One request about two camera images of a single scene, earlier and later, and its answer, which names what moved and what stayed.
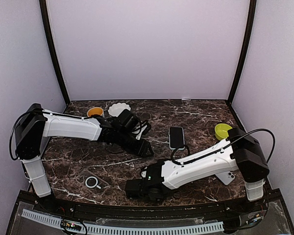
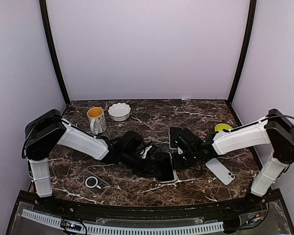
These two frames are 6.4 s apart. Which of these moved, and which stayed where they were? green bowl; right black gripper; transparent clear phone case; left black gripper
Moved: left black gripper; right black gripper
Stayed: transparent clear phone case; green bowl
